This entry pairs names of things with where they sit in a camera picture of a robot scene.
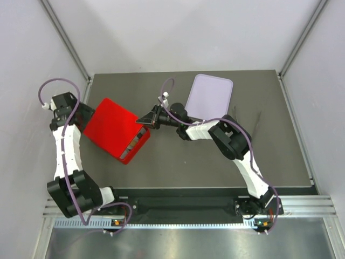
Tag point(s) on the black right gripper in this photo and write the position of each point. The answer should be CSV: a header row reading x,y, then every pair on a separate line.
x,y
152,118

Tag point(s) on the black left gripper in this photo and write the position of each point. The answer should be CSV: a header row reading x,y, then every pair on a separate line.
x,y
88,113

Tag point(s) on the red chocolate box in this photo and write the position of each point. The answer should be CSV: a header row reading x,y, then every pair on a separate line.
x,y
130,151

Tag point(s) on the red box lid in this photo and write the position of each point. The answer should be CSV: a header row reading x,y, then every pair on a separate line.
x,y
112,127

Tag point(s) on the metal tongs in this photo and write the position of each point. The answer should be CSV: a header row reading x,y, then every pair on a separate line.
x,y
247,119

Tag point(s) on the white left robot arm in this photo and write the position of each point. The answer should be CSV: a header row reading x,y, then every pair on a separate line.
x,y
72,186

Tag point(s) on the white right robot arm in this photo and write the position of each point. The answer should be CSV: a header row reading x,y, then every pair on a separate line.
x,y
232,141

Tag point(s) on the lavender plastic tray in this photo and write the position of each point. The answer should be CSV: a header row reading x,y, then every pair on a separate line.
x,y
209,97

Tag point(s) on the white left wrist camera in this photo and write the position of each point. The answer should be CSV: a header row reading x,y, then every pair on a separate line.
x,y
49,106

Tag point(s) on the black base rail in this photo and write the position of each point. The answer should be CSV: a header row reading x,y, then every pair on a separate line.
x,y
186,205

